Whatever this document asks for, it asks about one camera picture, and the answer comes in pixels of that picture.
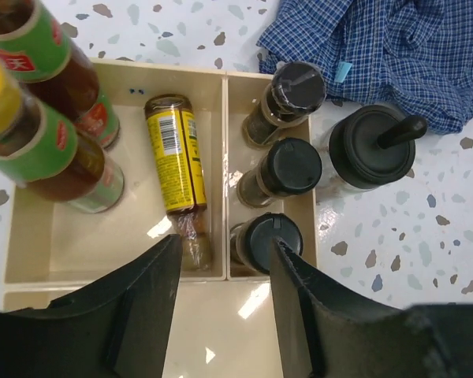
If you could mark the sauce bottle green label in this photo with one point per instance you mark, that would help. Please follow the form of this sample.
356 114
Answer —
42 150
41 56

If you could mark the small dark spice jar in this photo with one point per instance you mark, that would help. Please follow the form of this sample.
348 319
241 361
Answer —
297 90

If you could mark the glass shaker jar brown residue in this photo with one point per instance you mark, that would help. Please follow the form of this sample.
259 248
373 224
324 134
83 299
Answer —
368 149

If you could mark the beige wooden divided box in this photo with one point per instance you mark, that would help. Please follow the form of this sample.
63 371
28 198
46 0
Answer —
223 320

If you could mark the spice jar black lid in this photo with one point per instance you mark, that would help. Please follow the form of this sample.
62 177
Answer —
250 242
291 167

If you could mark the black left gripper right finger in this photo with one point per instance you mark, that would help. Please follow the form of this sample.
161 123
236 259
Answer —
324 329

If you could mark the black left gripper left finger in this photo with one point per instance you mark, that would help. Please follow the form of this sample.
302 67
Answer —
117 326

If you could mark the blue checked shirt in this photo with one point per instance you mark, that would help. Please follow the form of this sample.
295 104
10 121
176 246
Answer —
415 55

